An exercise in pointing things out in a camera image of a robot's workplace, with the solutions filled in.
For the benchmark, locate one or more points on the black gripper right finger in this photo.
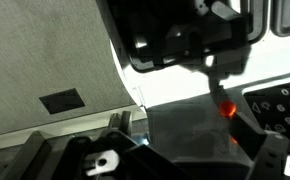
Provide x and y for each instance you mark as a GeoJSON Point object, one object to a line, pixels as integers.
{"type": "Point", "coordinates": [268, 150]}

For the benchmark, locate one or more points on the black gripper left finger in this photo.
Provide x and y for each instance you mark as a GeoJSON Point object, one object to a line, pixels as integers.
{"type": "Point", "coordinates": [114, 155]}

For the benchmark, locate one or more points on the orange button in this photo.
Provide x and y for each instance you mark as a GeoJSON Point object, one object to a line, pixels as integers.
{"type": "Point", "coordinates": [227, 108]}
{"type": "Point", "coordinates": [233, 140]}

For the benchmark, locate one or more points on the toy stove oven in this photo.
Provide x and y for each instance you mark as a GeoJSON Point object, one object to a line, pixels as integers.
{"type": "Point", "coordinates": [182, 101]}

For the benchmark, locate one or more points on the black stove griddle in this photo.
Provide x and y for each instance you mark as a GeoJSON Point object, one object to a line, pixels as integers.
{"type": "Point", "coordinates": [280, 19]}

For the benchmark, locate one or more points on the black keypad panel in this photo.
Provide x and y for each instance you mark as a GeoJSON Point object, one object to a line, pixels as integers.
{"type": "Point", "coordinates": [271, 107]}

